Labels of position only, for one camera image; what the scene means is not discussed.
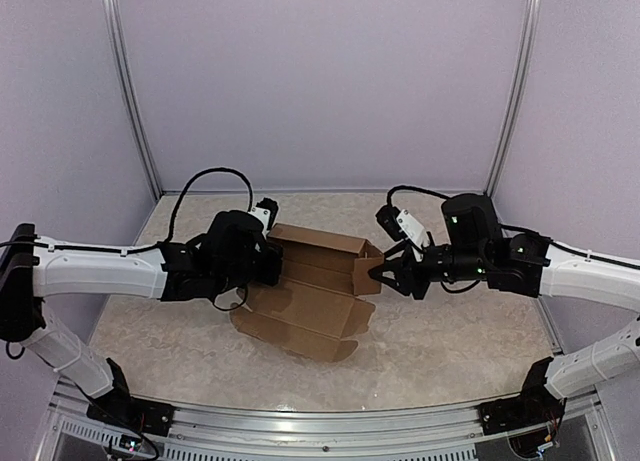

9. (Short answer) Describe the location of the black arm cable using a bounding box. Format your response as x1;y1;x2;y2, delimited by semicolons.
4;168;256;360
385;183;640;292

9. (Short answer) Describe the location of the front aluminium frame rail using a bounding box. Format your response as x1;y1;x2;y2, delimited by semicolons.
34;381;622;460

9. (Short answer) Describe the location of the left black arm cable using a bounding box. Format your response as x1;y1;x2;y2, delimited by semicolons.
4;168;256;360

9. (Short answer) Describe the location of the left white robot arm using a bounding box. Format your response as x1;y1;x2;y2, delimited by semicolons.
1;204;282;426

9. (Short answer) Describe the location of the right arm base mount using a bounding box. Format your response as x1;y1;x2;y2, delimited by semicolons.
477;357;565;435

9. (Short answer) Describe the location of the brown cardboard box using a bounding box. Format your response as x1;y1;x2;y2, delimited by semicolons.
230;223;383;363

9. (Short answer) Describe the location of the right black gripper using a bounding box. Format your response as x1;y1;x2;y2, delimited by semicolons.
369;238;490;298

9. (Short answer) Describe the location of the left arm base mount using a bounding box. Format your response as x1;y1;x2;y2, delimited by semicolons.
87;358;176;436

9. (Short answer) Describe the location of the right aluminium corner post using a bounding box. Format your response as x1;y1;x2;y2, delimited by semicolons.
484;0;541;198

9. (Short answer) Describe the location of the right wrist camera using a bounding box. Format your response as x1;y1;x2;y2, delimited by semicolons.
376;205;433;251

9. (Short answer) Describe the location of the aluminium corner post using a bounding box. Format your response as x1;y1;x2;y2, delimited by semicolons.
102;0;164;201
484;0;541;198

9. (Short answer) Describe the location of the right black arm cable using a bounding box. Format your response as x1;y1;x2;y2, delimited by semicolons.
385;183;640;292

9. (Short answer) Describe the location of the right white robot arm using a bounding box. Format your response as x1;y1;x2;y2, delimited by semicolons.
369;193;639;425

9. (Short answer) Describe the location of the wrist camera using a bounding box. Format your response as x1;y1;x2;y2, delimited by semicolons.
249;197;279;231
376;205;433;251

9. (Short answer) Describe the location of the left aluminium corner post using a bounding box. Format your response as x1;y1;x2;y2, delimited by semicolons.
102;0;164;201

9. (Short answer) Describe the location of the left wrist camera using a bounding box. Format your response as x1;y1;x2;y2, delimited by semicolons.
249;197;279;231

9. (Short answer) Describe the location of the small circuit board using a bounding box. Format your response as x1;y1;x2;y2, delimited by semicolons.
104;434;143;456

